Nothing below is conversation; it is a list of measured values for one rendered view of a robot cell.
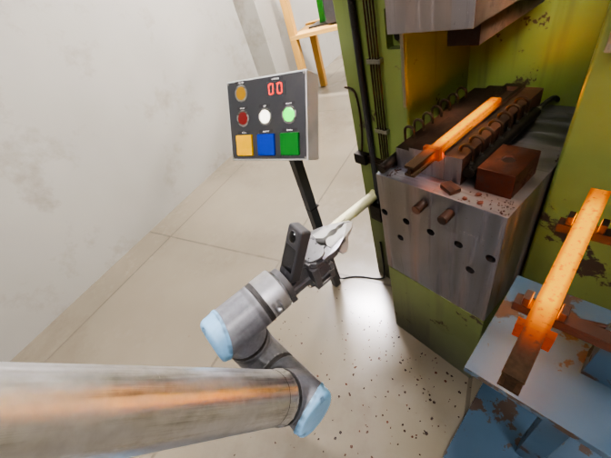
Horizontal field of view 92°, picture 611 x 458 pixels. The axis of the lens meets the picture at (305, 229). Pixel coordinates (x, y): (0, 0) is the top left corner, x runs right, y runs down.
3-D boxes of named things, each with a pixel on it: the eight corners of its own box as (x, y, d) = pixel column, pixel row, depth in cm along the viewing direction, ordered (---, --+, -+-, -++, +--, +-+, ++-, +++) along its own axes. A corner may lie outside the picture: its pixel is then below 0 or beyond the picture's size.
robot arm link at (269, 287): (242, 275, 60) (267, 302, 53) (262, 260, 61) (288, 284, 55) (258, 300, 66) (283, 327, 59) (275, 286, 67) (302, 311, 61)
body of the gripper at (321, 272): (316, 257, 71) (277, 290, 67) (307, 232, 65) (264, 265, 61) (339, 273, 66) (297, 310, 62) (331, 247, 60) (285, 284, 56)
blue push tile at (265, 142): (274, 155, 105) (273, 133, 103) (257, 155, 109) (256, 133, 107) (277, 155, 107) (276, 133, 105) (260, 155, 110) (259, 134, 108)
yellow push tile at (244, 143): (252, 155, 110) (250, 135, 108) (236, 155, 114) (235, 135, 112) (255, 155, 112) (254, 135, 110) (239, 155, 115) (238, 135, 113)
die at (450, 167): (460, 184, 78) (462, 156, 72) (396, 165, 91) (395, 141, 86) (537, 113, 92) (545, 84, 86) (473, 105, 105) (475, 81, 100)
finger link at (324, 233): (345, 231, 72) (316, 253, 69) (340, 213, 69) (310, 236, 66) (354, 236, 70) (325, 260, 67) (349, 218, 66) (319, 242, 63)
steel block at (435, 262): (484, 322, 94) (508, 218, 66) (387, 264, 121) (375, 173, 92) (564, 221, 113) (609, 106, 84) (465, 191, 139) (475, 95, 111)
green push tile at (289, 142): (298, 155, 101) (297, 131, 99) (280, 155, 104) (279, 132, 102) (301, 155, 102) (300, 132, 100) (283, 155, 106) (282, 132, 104)
